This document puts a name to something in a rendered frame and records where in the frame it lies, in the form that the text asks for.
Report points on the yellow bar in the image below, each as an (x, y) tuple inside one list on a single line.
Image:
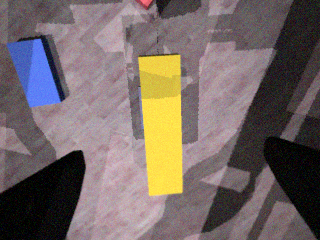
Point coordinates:
[(161, 103)]

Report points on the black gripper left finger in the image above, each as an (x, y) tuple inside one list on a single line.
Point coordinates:
[(41, 207)]

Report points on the red cube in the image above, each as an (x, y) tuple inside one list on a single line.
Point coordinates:
[(145, 3)]

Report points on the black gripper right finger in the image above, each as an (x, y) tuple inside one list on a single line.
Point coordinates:
[(296, 168)]

